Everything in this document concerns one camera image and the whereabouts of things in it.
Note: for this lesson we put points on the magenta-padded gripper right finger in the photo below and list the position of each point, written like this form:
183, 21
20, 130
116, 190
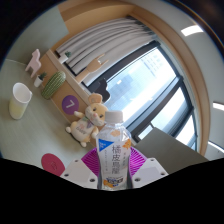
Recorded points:
150, 170

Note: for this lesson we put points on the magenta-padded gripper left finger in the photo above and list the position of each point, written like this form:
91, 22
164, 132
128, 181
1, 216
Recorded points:
78, 171

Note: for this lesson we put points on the clear plastic drink bottle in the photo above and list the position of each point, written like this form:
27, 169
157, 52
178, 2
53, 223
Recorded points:
113, 156

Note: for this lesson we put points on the grey-green desk partition panel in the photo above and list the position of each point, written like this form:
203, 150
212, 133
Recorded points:
166, 150
36, 33

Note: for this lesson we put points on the round purple number sign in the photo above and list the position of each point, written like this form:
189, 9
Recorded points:
70, 105

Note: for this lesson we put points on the dark framed window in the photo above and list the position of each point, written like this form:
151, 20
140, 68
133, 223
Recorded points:
150, 86

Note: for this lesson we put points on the black horse figure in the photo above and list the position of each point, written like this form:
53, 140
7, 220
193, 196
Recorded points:
103, 90

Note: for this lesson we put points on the tall green cactus decoration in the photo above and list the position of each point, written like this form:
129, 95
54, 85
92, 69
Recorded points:
53, 85

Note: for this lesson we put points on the white plastic cup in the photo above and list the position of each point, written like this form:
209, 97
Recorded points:
18, 103

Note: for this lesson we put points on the pink wooden horse figure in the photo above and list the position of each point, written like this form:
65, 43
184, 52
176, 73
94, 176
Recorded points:
33, 63

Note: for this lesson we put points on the white pleated curtain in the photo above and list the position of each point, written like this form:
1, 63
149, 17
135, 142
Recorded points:
106, 40

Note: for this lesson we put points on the ceiling light panels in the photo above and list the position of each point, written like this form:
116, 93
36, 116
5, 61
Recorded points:
191, 30

